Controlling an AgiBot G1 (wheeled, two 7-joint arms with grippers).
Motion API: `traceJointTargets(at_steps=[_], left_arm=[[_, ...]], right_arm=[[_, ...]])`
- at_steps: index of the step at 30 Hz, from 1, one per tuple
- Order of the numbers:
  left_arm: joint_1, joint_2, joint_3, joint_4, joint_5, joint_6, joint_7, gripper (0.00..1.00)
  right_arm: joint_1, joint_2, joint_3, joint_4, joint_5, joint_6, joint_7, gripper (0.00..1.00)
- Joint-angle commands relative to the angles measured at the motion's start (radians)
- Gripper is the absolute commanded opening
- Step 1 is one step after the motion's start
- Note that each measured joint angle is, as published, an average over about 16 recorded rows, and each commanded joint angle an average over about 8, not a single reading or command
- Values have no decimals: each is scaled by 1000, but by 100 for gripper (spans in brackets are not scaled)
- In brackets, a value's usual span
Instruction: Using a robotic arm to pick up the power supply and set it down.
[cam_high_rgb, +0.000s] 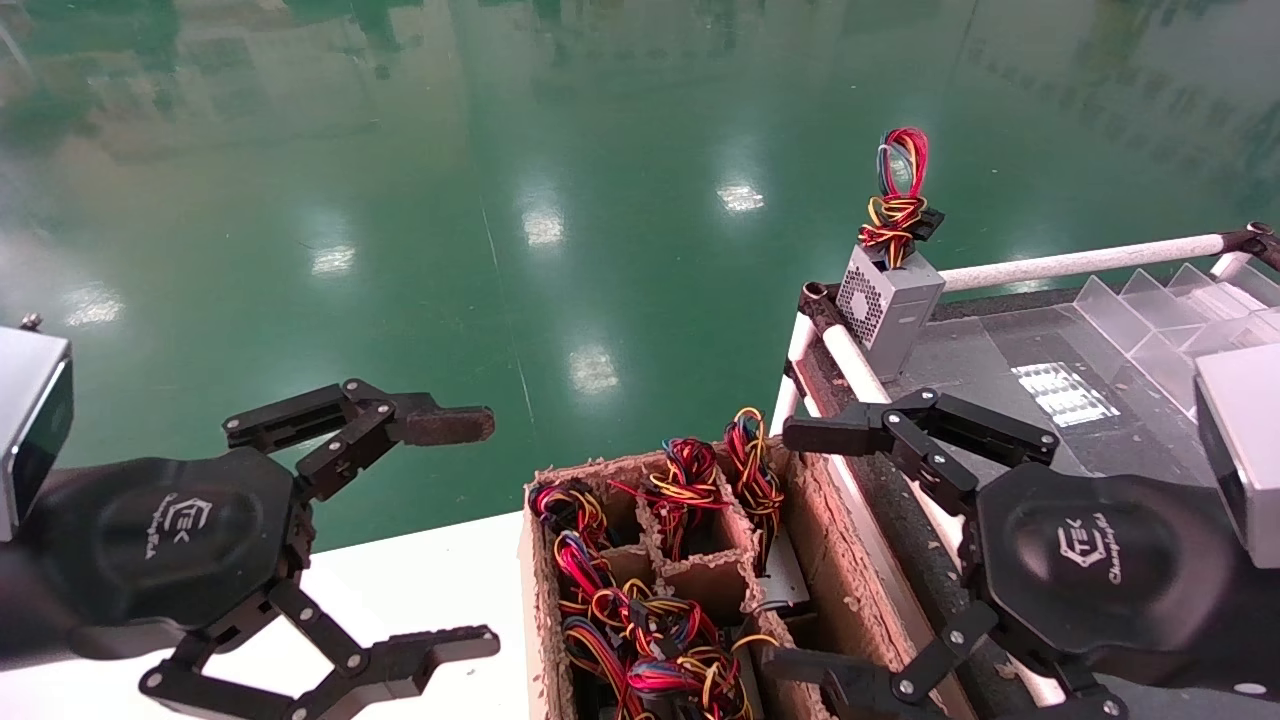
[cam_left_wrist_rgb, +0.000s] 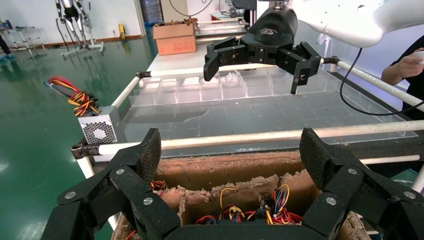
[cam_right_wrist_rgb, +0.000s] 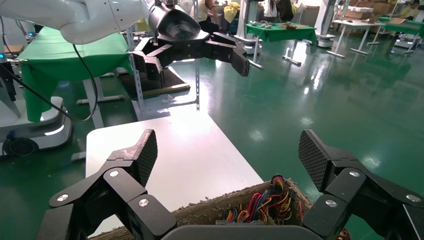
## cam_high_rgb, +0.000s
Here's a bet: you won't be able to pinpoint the grey power supply with cables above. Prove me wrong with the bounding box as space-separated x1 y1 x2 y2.
835 126 947 384
527 478 615 613
560 586 724 701
622 633 793 720
723 406 813 613

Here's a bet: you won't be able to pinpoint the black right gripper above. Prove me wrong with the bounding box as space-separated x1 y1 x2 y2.
758 388 1280 720

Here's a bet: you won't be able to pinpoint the power supply red-yellow wires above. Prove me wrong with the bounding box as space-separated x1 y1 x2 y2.
610 436 734 563

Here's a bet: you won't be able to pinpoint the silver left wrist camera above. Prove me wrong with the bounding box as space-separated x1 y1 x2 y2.
0 312 76 541

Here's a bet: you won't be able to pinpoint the worn brown cardboard box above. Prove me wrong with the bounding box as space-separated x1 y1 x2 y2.
517 430 976 720

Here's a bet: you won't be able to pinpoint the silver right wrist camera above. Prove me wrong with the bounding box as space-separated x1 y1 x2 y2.
1194 343 1280 571

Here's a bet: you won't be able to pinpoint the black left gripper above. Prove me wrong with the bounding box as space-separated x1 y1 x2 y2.
0 378 501 720

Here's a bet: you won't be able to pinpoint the clear acrylic divider tray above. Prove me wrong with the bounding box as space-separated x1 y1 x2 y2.
1074 261 1280 423

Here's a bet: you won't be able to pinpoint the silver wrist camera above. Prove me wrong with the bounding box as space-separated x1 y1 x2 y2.
1194 343 1280 571
0 312 76 541

